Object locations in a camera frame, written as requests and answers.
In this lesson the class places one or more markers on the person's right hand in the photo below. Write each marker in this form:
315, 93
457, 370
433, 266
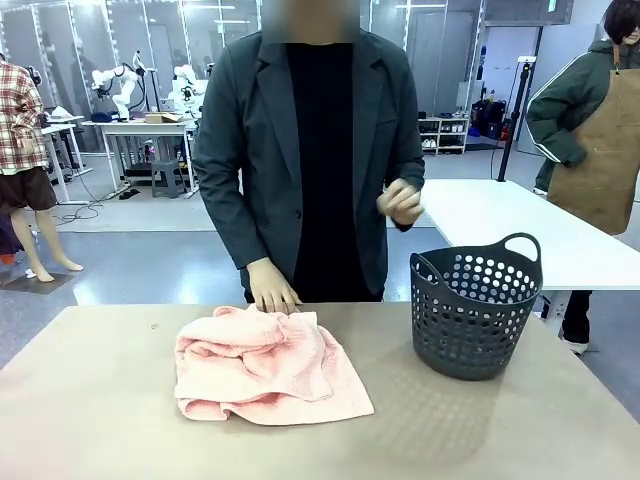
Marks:
272, 290

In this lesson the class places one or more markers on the person's left hand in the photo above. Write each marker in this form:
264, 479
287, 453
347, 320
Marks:
400, 202

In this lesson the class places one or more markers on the pink herringbone towel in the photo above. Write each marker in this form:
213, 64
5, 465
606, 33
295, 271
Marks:
270, 370

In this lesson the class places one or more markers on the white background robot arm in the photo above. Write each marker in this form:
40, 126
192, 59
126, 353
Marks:
122, 92
185, 92

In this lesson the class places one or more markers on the person's right forearm grey sleeve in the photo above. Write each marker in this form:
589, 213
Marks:
235, 230

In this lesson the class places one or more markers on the white shoe rack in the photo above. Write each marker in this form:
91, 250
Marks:
442, 135

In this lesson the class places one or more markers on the person in grey blazer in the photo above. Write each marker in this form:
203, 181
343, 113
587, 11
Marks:
320, 150

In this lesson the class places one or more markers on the black bags pile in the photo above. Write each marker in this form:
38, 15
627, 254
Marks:
490, 120

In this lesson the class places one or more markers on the black pole stand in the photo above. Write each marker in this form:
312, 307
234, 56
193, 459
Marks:
512, 125

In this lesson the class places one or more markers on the grey plastic stool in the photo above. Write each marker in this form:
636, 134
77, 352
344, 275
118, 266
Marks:
166, 177

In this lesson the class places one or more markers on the dark grey perforated basket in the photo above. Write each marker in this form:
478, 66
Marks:
475, 350

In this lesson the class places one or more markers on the black shoes pair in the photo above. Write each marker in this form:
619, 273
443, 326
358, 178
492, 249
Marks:
131, 193

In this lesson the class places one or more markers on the person in brown apron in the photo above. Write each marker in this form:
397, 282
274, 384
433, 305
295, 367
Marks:
595, 150

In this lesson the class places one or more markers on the flat cardboard box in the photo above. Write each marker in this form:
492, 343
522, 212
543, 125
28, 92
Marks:
162, 118

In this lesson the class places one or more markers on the white workbench table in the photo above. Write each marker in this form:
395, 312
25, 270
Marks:
150, 125

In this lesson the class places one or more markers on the navy folded cloth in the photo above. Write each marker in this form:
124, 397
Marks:
105, 117

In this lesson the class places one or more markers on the beige mannequin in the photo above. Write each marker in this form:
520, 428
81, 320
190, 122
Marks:
22, 235

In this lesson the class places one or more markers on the brown shorts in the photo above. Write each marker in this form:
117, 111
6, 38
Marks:
27, 190

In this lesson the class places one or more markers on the white height-adjustable desk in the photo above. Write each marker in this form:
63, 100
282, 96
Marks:
60, 129

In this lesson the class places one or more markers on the purple garment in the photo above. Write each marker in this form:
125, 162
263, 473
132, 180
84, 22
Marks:
10, 235

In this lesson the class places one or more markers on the red plaid shirt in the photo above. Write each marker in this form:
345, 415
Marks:
17, 120

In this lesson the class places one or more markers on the grey mannequin base plate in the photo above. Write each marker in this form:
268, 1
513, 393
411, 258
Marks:
30, 286

